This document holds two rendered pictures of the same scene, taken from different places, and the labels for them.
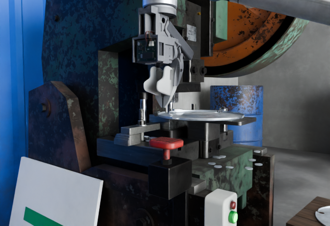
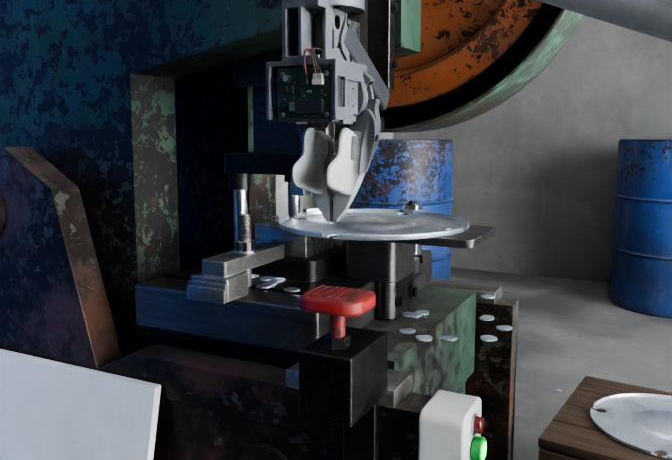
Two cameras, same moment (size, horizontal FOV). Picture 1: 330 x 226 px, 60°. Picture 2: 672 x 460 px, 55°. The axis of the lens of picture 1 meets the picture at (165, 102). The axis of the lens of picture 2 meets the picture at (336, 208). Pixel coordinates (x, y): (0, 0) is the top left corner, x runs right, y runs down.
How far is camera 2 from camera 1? 0.13 m
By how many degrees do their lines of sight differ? 11
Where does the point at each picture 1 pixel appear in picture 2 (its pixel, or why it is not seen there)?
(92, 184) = (134, 396)
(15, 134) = not seen: outside the picture
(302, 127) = (526, 226)
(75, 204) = (91, 443)
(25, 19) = not seen: outside the picture
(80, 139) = (92, 289)
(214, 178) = (417, 364)
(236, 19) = (432, 3)
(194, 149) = not seen: hidden behind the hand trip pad
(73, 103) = (69, 202)
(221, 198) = (457, 412)
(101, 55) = (138, 85)
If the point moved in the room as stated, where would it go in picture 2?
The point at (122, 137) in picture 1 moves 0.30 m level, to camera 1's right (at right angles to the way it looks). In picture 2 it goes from (208, 284) to (430, 274)
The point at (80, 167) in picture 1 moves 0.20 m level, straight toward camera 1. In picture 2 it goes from (97, 355) to (120, 408)
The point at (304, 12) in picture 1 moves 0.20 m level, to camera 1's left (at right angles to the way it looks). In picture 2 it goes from (625, 11) to (444, 5)
